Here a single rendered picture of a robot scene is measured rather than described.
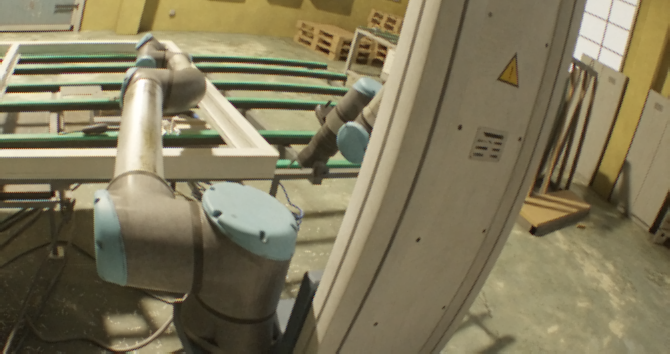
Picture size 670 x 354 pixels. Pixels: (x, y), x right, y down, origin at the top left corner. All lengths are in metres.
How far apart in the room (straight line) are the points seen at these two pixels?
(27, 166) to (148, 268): 0.68
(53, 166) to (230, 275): 0.72
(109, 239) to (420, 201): 0.43
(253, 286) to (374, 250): 0.20
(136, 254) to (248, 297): 0.19
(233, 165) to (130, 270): 0.79
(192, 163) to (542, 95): 0.97
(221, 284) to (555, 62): 0.62
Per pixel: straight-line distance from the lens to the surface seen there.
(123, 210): 0.70
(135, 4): 7.50
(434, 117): 0.59
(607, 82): 7.36
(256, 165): 1.45
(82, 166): 1.29
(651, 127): 7.10
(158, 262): 0.70
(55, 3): 7.71
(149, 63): 1.80
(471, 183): 0.70
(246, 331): 0.81
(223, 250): 0.71
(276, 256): 0.72
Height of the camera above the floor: 1.50
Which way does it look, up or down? 23 degrees down
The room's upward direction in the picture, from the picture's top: 17 degrees clockwise
